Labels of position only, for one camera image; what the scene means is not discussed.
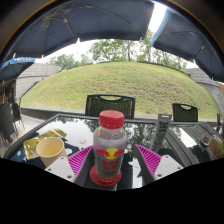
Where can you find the grey roofed building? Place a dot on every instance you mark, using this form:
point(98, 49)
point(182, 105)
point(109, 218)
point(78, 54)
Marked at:
point(208, 88)

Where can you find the dark slatted table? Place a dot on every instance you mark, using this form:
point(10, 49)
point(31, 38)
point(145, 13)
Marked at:
point(180, 143)

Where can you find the dark wicker chair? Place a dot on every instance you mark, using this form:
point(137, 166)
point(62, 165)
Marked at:
point(18, 115)
point(6, 123)

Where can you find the small dark cup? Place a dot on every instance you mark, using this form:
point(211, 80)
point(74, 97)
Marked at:
point(205, 141)

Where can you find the navy umbrella with blue edge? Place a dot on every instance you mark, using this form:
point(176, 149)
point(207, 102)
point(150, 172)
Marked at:
point(15, 68)

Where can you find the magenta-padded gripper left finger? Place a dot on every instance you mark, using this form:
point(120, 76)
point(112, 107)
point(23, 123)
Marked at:
point(60, 168)

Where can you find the clear red-capped drink bottle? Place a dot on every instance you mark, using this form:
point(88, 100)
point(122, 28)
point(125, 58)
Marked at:
point(110, 143)

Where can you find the flat round red coaster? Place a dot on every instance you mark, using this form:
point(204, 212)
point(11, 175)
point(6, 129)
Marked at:
point(100, 181)

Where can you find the large navy patio umbrella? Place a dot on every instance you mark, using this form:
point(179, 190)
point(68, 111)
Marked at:
point(83, 23)

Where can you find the grey wooden shed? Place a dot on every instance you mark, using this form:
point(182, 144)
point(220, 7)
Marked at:
point(38, 78)

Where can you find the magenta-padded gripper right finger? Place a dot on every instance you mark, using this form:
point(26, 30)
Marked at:
point(168, 166)

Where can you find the brown paper bag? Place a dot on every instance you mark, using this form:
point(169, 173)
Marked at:
point(217, 146)

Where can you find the grey umbrella pole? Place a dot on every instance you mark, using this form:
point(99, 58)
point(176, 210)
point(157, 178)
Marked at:
point(160, 133)

